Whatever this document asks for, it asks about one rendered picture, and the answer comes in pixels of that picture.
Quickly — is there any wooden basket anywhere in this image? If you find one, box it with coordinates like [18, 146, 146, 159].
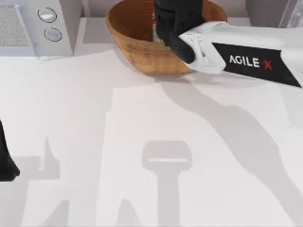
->
[105, 0, 228, 75]

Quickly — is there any round grey microwave knob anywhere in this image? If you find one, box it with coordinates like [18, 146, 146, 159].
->
[37, 7, 58, 24]
[43, 26, 63, 43]

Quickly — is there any pale microwave door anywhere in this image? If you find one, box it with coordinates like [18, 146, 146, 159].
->
[0, 0, 39, 57]

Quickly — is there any small colourful package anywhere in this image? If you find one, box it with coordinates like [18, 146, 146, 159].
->
[151, 11, 165, 46]

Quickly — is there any pale microwave oven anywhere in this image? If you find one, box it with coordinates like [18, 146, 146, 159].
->
[0, 0, 74, 59]

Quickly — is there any grey cabinet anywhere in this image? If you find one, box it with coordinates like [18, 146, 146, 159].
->
[245, 0, 303, 28]

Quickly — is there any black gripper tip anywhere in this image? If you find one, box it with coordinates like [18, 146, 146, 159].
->
[0, 119, 21, 183]

